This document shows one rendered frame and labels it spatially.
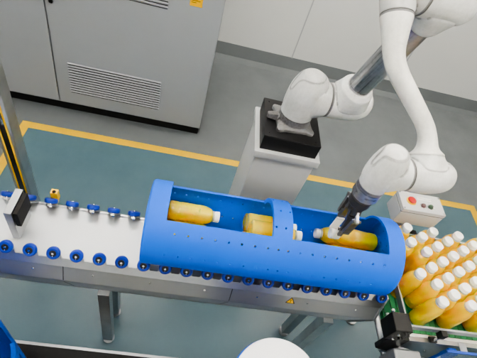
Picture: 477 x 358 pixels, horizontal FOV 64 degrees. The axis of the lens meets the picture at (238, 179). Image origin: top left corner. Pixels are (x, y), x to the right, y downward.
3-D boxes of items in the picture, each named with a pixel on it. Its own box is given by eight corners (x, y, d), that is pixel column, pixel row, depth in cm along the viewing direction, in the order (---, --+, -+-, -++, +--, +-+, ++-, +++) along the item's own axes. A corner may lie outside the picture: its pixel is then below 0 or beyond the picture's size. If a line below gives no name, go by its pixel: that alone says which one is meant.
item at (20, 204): (24, 214, 139) (15, 188, 127) (35, 215, 140) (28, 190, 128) (13, 238, 133) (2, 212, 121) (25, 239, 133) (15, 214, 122)
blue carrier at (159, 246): (152, 207, 150) (157, 161, 128) (360, 240, 163) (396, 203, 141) (138, 276, 132) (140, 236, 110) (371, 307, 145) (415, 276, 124)
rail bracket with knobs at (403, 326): (376, 315, 149) (390, 305, 141) (393, 317, 150) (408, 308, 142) (382, 342, 142) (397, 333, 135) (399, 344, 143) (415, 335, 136)
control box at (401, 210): (386, 203, 174) (398, 189, 167) (425, 209, 177) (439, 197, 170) (390, 221, 168) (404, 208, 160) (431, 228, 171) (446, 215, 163)
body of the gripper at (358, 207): (351, 182, 127) (338, 199, 134) (355, 203, 121) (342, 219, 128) (372, 187, 128) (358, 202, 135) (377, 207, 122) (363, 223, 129)
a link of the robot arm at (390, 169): (361, 196, 116) (400, 199, 119) (388, 163, 104) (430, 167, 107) (353, 169, 123) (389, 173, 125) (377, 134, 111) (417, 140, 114)
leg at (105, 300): (104, 331, 207) (99, 282, 160) (116, 332, 208) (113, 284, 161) (101, 342, 203) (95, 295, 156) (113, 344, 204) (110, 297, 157)
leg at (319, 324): (279, 350, 222) (321, 310, 175) (289, 351, 222) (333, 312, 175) (280, 361, 218) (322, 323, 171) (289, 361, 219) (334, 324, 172)
